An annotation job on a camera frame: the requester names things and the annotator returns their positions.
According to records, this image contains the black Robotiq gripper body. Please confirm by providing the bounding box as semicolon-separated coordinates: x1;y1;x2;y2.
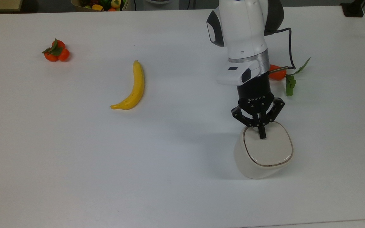
237;70;275;116

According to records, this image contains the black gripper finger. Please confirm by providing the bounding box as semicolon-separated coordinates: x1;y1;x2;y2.
231;106;262;140
260;97;285;140

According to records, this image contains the white ceramic bowl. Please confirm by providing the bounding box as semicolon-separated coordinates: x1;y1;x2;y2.
234;121;294;180

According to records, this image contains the orange carrot with green leaves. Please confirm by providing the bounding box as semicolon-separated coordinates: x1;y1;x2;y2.
268;57;311;97

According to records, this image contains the yellow banana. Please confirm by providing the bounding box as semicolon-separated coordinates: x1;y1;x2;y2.
110;60;145;111

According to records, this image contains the box of toy fruits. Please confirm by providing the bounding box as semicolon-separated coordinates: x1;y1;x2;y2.
71;0;130;12

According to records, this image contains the orange tangerine cluster with leaves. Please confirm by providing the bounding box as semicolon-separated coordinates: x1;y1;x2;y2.
42;38;70;62

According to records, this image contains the wooden board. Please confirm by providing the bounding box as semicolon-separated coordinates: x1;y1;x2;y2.
0;0;23;12

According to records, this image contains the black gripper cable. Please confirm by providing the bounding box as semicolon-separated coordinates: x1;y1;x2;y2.
264;27;296;74

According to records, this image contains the black camera stand clamp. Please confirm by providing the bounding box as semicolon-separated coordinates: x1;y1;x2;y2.
340;0;365;18

